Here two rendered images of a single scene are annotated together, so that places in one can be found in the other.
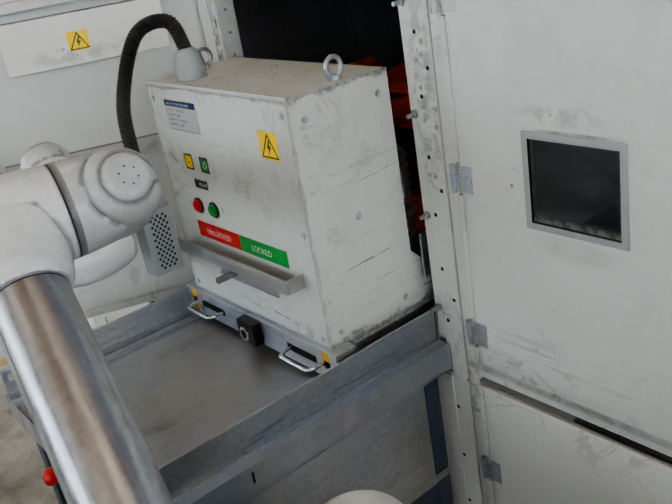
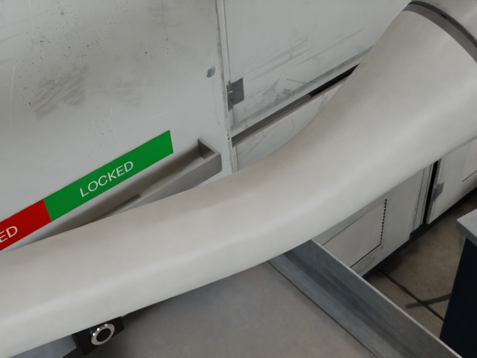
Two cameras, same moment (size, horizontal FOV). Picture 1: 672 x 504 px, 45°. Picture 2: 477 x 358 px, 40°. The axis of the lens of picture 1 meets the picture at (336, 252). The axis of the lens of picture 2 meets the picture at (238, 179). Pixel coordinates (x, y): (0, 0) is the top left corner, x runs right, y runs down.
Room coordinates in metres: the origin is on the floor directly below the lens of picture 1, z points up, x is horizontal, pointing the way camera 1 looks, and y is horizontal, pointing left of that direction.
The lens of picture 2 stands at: (1.30, 0.67, 1.57)
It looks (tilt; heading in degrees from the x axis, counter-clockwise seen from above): 44 degrees down; 270
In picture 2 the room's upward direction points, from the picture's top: 5 degrees counter-clockwise
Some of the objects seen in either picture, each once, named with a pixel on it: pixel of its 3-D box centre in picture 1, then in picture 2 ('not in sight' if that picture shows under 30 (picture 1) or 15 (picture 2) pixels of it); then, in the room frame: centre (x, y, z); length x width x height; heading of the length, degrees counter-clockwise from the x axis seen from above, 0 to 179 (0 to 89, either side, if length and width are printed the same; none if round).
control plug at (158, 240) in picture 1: (157, 232); not in sight; (1.63, 0.36, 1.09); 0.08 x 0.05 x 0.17; 126
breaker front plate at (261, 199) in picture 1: (232, 213); (31, 167); (1.50, 0.18, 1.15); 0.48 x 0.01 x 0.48; 36
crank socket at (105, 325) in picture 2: (249, 331); (97, 327); (1.49, 0.20, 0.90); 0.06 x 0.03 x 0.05; 36
